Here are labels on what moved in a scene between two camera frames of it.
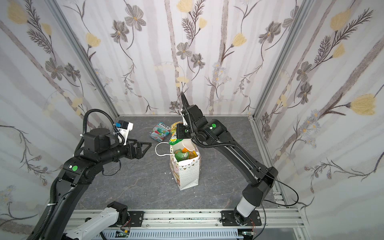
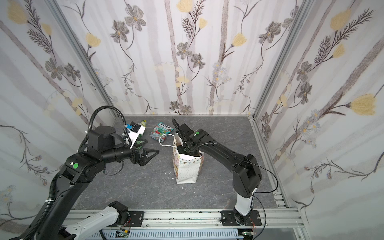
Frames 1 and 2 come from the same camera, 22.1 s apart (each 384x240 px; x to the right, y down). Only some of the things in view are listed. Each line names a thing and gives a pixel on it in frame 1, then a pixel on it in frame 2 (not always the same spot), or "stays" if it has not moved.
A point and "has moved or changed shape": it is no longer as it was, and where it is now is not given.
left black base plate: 137,218 stays
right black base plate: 228,219 stays
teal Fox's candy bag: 159,131 stays
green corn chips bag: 180,155 has moved or changed shape
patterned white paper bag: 185,173 has moved or changed shape
